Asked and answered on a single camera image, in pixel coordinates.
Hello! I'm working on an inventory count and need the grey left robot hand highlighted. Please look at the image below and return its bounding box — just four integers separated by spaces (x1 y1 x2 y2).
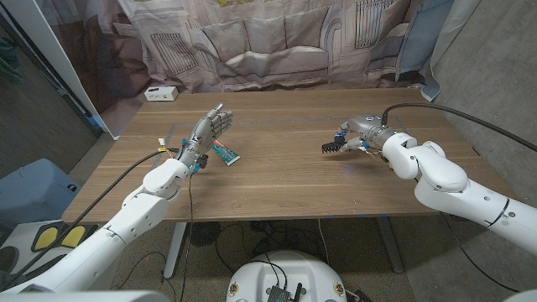
175 102 234 169

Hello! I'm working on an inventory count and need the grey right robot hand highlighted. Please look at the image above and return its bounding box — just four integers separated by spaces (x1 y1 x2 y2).
334 114 395 153

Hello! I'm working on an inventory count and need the black claw hair clip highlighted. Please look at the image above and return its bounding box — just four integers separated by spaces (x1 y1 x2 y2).
321 140 347 154

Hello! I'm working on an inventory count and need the green red toothpaste tube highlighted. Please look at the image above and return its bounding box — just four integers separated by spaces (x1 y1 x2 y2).
211 139 242 167

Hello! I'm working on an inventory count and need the white power strip box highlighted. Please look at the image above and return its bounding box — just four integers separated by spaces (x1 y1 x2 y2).
143 86 179 102

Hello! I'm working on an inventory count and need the black round floor fan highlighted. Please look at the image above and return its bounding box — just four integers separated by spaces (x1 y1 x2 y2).
187 221 222 247

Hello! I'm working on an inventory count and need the printed sofa backdrop cloth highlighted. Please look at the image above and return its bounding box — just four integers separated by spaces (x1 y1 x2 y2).
33 0 482 139

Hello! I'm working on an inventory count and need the white table leg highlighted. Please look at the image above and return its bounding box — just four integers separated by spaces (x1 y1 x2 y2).
162 221 188 279

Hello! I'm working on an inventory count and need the grey table leg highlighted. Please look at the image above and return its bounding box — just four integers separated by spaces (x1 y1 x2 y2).
375 216 404 274

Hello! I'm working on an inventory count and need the white partition panel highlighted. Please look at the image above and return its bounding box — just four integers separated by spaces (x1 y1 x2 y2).
0 0 123 140

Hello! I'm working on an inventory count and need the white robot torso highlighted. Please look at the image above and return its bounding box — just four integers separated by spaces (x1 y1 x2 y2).
226 250 348 302

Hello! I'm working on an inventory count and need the black module on torso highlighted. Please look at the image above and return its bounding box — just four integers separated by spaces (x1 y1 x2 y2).
266 283 304 302

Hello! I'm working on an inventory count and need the blue grey plastic bin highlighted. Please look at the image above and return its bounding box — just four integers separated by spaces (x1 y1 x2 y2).
0 158 83 230

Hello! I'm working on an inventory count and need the floor mat with yellow pads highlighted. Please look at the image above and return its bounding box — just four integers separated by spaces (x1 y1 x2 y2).
0 220 102 290

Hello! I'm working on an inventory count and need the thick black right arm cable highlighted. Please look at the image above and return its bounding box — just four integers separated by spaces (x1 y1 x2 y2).
380 102 537 153

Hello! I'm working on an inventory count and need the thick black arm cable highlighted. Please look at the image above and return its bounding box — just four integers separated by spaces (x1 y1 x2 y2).
0 146 181 289
380 102 537 153

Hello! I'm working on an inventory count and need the thin black left wrist cable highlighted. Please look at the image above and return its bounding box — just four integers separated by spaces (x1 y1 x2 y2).
178 172 195 302

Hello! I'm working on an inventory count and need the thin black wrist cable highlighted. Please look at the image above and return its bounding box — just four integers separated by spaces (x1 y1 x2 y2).
178 172 195 302
438 209 521 294

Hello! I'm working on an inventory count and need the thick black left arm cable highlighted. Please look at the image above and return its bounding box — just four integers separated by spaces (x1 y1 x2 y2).
0 146 181 289

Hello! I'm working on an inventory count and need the black floor cable tangle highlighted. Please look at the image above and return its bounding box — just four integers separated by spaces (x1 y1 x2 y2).
213 220 332 273

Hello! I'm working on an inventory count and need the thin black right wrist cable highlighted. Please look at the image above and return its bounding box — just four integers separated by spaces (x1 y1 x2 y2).
438 209 521 294

